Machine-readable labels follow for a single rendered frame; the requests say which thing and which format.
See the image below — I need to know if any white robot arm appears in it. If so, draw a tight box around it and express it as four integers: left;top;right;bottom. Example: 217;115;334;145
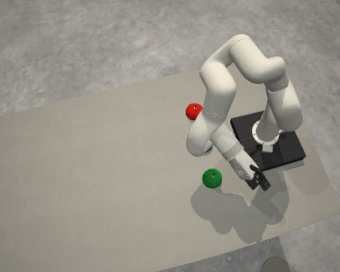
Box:
186;34;303;160

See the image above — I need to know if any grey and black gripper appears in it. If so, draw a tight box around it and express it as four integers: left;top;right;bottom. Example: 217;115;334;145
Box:
226;147;271;191

